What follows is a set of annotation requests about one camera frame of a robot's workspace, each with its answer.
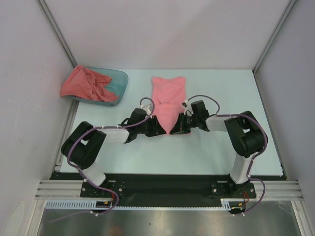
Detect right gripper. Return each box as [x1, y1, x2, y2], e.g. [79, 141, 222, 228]
[170, 112, 200, 134]

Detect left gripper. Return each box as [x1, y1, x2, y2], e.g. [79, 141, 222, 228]
[136, 115, 166, 137]

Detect light pink t shirt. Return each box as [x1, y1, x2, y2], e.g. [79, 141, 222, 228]
[152, 76, 186, 135]

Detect teal plastic bin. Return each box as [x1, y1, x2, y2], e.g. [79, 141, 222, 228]
[64, 67, 128, 107]

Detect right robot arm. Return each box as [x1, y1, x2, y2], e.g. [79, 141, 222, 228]
[169, 100, 268, 197]

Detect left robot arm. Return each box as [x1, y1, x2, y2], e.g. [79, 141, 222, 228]
[61, 108, 166, 197]

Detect salmon red t shirt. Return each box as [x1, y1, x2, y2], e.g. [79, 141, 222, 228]
[60, 65, 119, 102]

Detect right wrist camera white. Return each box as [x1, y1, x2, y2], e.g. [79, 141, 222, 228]
[182, 100, 191, 112]

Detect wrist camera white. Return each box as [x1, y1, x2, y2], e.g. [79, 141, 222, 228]
[182, 100, 191, 112]
[139, 104, 154, 117]

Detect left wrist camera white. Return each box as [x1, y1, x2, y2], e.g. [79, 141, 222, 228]
[139, 104, 154, 117]

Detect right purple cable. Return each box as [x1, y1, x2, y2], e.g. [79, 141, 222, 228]
[187, 94, 268, 212]

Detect purple cable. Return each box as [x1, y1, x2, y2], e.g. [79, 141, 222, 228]
[66, 97, 156, 212]
[187, 94, 268, 212]

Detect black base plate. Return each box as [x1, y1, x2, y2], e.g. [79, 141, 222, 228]
[49, 173, 288, 207]

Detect white slotted cable duct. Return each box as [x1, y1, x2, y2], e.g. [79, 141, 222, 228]
[45, 198, 233, 211]

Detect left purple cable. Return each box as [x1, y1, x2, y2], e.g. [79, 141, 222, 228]
[66, 97, 156, 212]

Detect aluminium front rail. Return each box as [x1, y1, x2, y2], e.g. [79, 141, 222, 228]
[35, 180, 304, 201]

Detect right aluminium corner post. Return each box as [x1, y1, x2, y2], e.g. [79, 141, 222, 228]
[252, 0, 299, 76]

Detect aluminium corner post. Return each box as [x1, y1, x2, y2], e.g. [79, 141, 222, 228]
[252, 0, 299, 76]
[36, 0, 78, 68]

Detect left aluminium corner post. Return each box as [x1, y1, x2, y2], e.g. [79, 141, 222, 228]
[36, 0, 78, 68]

